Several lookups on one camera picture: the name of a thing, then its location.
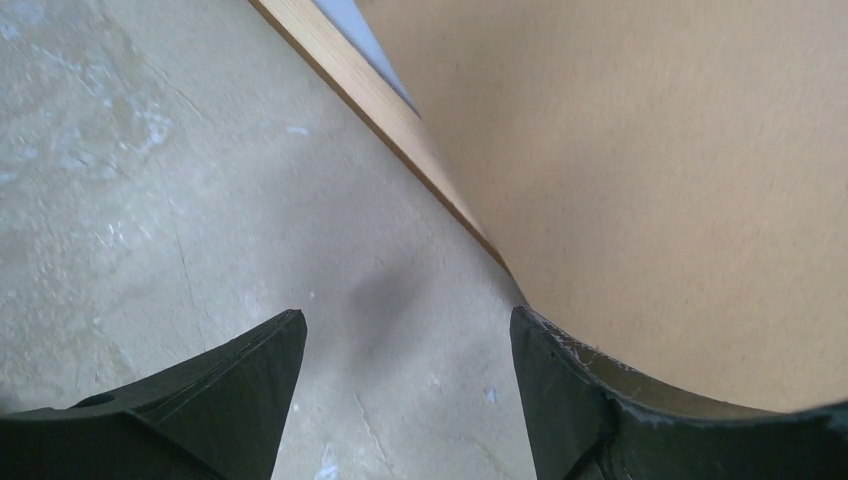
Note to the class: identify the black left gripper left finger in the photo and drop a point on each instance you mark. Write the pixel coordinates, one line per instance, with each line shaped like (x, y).
(218, 415)

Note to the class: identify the orange wooden picture frame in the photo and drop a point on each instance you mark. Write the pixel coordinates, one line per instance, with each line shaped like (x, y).
(334, 38)

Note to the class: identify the brown frame backing board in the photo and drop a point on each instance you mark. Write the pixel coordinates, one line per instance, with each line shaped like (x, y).
(665, 180)

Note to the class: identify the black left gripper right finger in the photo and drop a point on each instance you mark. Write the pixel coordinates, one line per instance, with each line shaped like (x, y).
(589, 416)

